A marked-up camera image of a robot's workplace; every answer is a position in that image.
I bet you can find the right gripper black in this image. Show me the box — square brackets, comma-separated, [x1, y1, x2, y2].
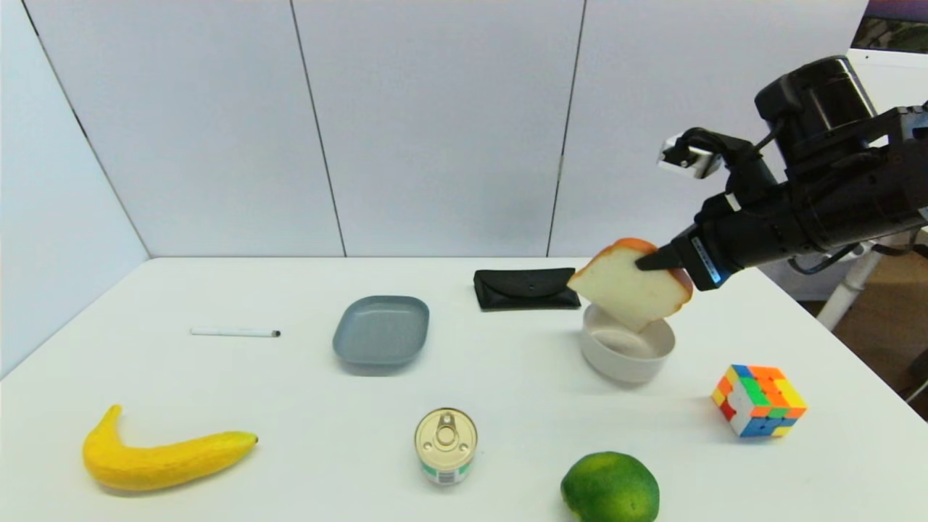
[634, 185, 802, 291]

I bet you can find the bread slice with brown crust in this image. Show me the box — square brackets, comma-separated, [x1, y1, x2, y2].
[567, 238, 695, 334]

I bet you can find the beige round bowl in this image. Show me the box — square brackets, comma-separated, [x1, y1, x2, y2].
[580, 303, 676, 384]

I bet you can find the black glasses pouch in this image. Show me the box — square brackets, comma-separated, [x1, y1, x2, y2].
[473, 268, 581, 312]

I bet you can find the colourful puzzle cube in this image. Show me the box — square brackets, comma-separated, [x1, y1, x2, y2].
[710, 364, 808, 439]

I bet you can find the white side table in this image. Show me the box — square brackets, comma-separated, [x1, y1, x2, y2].
[816, 226, 928, 333]

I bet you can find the green lime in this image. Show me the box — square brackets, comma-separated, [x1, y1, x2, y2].
[560, 451, 660, 522]

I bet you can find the tin can with pull tab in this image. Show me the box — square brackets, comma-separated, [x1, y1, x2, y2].
[415, 407, 479, 486]

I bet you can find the grey rounded square plate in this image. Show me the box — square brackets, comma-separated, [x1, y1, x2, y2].
[333, 295, 430, 367]

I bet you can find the white pen with black cap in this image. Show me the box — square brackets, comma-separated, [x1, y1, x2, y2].
[190, 328, 281, 339]

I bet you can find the yellow banana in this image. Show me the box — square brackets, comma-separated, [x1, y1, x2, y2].
[82, 404, 259, 492]

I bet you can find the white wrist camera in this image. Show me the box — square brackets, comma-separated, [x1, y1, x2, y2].
[658, 128, 726, 180]

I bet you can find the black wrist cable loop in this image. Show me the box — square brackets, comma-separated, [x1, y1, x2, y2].
[787, 243, 874, 277]

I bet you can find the black camera cable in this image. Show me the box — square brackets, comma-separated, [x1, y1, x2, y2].
[753, 116, 790, 157]

